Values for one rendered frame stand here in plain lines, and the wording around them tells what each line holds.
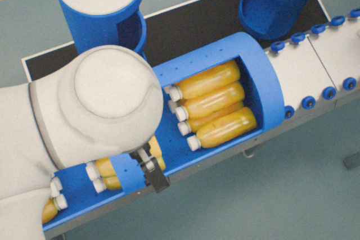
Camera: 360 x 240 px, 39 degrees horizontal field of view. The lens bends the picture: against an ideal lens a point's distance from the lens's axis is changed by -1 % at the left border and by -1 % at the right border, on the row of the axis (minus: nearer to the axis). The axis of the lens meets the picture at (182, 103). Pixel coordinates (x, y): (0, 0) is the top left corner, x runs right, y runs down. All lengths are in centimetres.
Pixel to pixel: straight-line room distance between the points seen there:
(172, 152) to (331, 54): 62
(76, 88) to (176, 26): 205
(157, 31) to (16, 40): 73
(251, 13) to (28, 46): 113
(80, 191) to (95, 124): 100
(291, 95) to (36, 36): 151
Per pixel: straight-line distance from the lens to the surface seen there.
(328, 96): 163
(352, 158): 254
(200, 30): 252
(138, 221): 243
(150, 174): 75
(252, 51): 132
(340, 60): 172
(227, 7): 259
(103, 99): 47
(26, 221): 55
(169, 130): 151
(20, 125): 53
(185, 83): 136
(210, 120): 146
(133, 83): 48
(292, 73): 166
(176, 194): 245
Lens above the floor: 243
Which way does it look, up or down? 73 degrees down
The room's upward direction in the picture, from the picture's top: 11 degrees clockwise
